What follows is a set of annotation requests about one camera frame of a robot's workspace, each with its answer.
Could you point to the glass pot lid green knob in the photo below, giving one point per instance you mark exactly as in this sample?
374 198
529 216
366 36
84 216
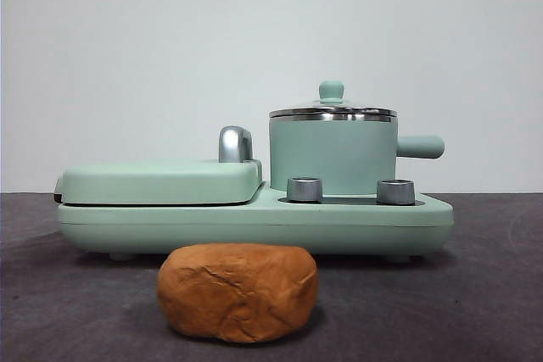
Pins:
331 90

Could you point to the brown potato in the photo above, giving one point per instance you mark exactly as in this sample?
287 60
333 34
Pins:
237 294

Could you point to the mint green steamer pot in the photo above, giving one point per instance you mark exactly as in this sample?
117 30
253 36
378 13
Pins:
331 154

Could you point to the mint green griddle lid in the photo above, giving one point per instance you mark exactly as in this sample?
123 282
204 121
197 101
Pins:
148 182

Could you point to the silver control knob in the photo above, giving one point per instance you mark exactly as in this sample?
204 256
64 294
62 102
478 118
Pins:
395 192
304 189

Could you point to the mint green breakfast machine base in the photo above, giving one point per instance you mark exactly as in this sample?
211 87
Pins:
254 230

